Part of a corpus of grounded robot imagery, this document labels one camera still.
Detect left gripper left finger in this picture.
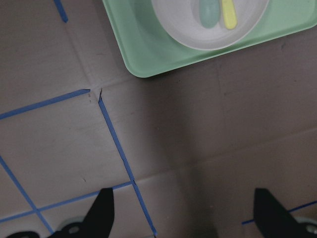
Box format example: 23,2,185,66
4,187,115,238

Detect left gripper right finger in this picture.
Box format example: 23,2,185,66
253,188,317,238

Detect yellow plastic fork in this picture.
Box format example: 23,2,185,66
221,0,238,30

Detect grey-green plastic spoon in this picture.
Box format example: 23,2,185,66
199,0,220,29

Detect white round plate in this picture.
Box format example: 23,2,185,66
152,0,269,51

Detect brown paper table cover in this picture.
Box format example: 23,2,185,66
0,0,317,238

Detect light green tray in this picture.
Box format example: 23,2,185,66
104,0,317,78

